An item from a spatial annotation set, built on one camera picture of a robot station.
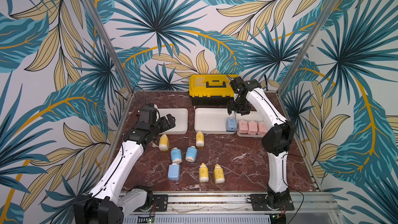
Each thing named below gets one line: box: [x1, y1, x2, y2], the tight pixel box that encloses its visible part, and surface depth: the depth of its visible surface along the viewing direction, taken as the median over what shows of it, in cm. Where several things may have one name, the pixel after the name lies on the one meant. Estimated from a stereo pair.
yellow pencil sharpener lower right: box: [213, 163, 226, 185], surface depth 77 cm
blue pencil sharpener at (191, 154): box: [185, 145, 198, 163], surface depth 84 cm
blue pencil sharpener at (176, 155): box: [170, 147, 182, 164], surface depth 83 cm
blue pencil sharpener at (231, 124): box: [225, 117, 237, 132], surface depth 96 cm
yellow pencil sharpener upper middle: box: [195, 130, 205, 147], surface depth 89 cm
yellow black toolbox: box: [189, 74, 239, 106], surface depth 102 cm
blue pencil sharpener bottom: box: [167, 162, 180, 181], surface depth 80 cm
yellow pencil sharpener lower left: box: [199, 162, 209, 183], surface depth 77 cm
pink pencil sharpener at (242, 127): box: [237, 119, 248, 135], surface depth 95 cm
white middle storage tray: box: [194, 107, 237, 135], surface depth 103 cm
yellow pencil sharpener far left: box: [158, 133, 169, 151], surface depth 88 cm
